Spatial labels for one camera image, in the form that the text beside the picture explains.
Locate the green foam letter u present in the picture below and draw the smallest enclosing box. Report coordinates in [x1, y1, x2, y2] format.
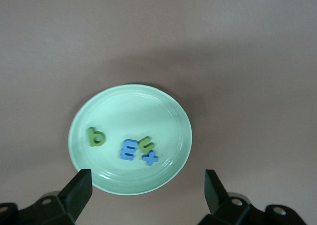
[138, 135, 156, 154]

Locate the blue foam letter x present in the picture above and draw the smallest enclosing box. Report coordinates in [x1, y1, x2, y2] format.
[141, 152, 159, 167]

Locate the blue foam letter E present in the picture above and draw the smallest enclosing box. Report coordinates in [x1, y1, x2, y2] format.
[120, 139, 138, 161]

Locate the light green plate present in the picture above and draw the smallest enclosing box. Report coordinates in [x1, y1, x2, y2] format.
[68, 84, 193, 195]

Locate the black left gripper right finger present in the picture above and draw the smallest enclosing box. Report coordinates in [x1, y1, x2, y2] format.
[198, 169, 310, 225]

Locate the green foam letter b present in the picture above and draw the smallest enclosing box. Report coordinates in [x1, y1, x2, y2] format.
[88, 126, 105, 147]

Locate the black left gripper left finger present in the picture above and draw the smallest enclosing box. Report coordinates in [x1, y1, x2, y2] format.
[0, 169, 94, 225]

